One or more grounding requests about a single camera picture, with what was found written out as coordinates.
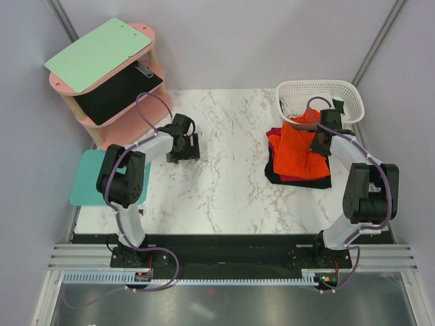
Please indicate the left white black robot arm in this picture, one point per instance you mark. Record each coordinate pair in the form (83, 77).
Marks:
(130, 249)

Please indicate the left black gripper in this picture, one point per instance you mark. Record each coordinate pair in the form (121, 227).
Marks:
(192, 152)

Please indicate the orange t shirt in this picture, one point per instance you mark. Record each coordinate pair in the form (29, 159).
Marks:
(299, 153)
(306, 121)

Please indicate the dark green cloth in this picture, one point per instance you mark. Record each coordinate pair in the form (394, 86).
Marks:
(338, 105)

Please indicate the teal cutting board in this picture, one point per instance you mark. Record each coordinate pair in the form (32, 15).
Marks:
(85, 183)

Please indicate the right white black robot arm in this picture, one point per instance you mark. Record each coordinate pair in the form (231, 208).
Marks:
(370, 199)

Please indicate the aluminium frame rail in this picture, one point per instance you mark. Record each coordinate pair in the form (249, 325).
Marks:
(373, 258)

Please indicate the mint green board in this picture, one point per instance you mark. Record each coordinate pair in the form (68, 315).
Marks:
(98, 55)

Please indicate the white cable duct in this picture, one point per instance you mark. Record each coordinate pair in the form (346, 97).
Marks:
(133, 278)

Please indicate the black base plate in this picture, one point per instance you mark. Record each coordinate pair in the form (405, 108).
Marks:
(222, 257)

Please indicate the white plastic laundry basket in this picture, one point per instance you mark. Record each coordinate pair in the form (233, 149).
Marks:
(354, 107)

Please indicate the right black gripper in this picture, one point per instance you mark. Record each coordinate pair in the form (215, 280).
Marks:
(314, 146)

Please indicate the black t shirt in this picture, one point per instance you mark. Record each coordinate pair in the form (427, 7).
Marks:
(274, 178)

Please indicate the pink two tier shelf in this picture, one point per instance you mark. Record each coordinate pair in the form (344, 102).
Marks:
(135, 120)

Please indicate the black clipboard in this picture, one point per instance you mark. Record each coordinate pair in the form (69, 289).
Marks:
(117, 93)

